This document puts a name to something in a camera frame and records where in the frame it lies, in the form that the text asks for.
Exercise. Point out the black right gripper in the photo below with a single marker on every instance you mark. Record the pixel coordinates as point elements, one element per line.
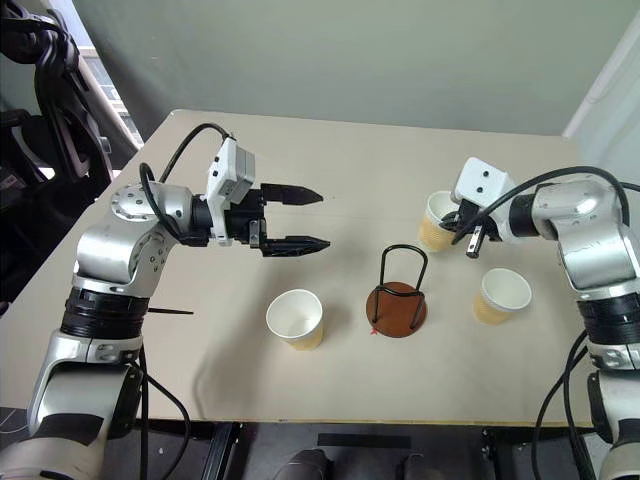
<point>475,217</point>

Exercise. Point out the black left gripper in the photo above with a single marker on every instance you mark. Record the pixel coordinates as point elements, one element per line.
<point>245,215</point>

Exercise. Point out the tan paper cup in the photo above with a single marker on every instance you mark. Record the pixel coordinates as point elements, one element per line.
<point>295,315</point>
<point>431,235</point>
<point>502,295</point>

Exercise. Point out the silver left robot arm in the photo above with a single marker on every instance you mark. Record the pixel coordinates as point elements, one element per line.
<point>110,250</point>

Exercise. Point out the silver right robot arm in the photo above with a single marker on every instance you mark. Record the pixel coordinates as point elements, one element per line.
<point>595,250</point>

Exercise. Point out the thin black pointed stick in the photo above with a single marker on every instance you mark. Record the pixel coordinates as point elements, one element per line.
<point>170,311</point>

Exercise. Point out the black table leg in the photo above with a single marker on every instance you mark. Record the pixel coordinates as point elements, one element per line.
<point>222,450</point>
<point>500,452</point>

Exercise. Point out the black floor tape strip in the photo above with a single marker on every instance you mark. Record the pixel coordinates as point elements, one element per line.
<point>364,441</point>

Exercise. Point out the dark rounded shape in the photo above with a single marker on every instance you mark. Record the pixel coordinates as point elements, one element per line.
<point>302,465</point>

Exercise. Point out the black office chair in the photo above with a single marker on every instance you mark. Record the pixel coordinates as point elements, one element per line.
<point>60,125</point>

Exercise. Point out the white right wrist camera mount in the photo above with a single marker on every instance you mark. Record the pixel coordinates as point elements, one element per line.
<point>482,180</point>

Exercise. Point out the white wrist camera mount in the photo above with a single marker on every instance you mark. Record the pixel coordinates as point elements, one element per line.
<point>482,180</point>
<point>225,170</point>

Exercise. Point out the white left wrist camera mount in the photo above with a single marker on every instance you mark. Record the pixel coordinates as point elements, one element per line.
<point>225,170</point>

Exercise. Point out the beige slanted window frame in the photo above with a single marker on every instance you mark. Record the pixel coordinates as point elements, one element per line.
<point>107,95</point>

